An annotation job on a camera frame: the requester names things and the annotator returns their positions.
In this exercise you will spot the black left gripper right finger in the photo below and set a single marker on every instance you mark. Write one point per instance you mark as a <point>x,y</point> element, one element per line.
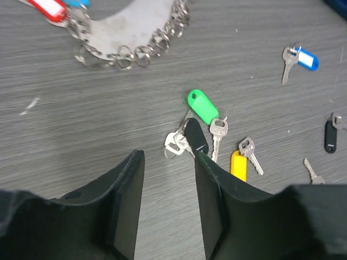
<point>240,221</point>

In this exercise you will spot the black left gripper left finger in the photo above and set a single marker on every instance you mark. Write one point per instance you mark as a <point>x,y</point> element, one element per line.
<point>96,221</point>

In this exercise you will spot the black key tag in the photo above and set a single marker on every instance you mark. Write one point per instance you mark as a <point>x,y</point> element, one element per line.
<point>195,136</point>
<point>330,139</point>

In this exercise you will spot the silver key with ring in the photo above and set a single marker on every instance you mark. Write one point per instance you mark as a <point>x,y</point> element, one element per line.
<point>176,142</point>

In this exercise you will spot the metal crescent keyring holder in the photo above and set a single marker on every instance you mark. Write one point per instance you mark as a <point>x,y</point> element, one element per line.
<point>132,36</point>

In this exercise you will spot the yellow key tag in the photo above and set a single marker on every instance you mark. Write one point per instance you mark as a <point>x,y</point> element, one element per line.
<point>238,166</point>

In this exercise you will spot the silver key by yellow tag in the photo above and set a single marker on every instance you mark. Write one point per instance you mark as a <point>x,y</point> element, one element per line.
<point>247,149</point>

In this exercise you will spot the loose silver key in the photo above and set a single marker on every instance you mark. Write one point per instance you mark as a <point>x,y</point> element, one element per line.
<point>315,179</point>

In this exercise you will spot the silver key by green tag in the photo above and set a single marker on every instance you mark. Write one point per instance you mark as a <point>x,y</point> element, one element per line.
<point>218,129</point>

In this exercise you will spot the green key tag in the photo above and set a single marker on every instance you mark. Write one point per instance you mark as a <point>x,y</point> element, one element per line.
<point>202,106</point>

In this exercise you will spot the silver key by blue tag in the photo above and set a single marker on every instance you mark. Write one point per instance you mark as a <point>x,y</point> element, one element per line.
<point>290,57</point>

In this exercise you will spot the blue key tag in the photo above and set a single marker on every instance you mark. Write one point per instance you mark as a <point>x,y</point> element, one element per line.
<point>307,60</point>

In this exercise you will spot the red key tag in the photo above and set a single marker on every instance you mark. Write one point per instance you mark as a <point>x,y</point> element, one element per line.
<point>54,10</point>

